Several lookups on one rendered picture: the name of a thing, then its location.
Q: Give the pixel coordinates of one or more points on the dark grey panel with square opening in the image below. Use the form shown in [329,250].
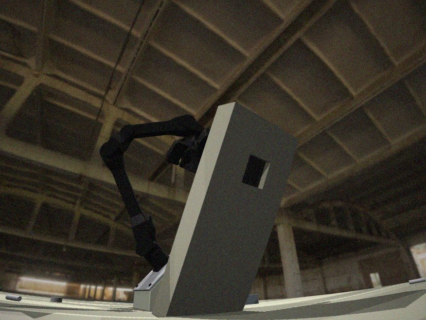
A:
[229,215]

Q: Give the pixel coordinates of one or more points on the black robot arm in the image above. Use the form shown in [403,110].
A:
[112,152]

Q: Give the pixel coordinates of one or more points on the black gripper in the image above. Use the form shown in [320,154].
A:
[190,157]

